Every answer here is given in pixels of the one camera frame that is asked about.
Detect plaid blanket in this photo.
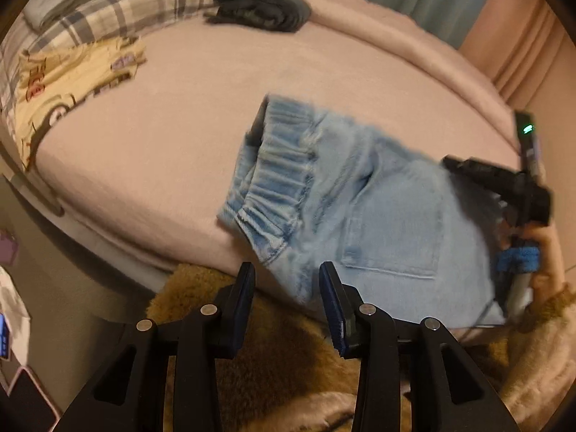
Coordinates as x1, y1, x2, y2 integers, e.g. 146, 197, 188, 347
0, 0, 217, 115

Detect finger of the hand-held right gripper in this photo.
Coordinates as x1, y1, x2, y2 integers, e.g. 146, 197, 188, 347
442, 154, 523, 199

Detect person's right forearm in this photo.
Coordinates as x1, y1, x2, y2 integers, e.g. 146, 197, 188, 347
517, 281, 576, 338

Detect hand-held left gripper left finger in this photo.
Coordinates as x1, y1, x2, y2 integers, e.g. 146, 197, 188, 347
54, 262, 257, 432

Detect pink curtain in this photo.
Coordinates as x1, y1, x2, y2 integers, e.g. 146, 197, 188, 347
458, 0, 576, 154

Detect white bag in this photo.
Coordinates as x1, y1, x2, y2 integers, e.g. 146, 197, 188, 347
0, 265, 33, 363

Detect person's right hand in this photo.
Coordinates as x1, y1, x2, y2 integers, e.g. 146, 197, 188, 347
524, 225, 565, 300

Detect dark folded clothing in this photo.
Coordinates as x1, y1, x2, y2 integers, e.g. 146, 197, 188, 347
204, 0, 314, 35

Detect brown fuzzy clothing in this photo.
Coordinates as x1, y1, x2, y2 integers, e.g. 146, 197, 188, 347
145, 262, 576, 432

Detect dark mat with pink edge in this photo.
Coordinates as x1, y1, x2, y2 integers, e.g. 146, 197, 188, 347
0, 364, 63, 432

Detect yellow printed cloth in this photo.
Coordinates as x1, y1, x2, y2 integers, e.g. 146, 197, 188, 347
13, 36, 150, 172

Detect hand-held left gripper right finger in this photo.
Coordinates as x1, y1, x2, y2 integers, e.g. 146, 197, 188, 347
319, 261, 518, 432

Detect light blue denim pants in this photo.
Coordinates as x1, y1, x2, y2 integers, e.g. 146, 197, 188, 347
217, 94, 511, 329

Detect pink bed blanket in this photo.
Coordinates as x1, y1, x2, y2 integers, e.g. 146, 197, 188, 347
33, 0, 525, 295

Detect purple object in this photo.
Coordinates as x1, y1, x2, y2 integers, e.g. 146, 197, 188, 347
0, 229, 21, 265

